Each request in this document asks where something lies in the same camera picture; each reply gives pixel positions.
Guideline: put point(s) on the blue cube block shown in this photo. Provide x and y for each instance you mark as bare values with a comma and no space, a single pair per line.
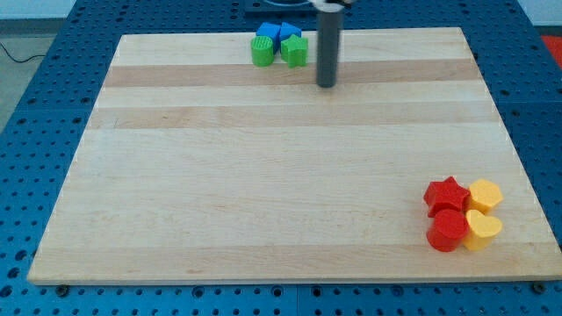
271,31

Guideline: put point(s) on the wooden board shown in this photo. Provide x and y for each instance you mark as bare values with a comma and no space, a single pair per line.
197,167

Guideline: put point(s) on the blue triangle block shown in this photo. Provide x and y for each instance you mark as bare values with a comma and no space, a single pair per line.
287,30

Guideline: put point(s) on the green cylinder block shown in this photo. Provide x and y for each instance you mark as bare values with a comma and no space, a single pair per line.
262,51

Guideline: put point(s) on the yellow hexagon block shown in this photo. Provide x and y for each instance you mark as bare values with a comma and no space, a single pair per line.
484,197

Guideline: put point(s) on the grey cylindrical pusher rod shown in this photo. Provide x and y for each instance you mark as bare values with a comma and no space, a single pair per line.
329,25

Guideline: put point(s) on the red object at right edge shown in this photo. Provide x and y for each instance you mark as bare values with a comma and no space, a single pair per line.
554,46

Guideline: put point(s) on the red star block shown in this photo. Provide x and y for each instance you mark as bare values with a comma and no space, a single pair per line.
445,194

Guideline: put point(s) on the red cylinder block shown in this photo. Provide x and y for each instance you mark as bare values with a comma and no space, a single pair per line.
447,231

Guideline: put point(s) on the green star block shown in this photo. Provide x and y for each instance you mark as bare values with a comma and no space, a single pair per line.
294,51

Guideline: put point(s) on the yellow heart block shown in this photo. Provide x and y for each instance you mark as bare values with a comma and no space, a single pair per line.
483,230

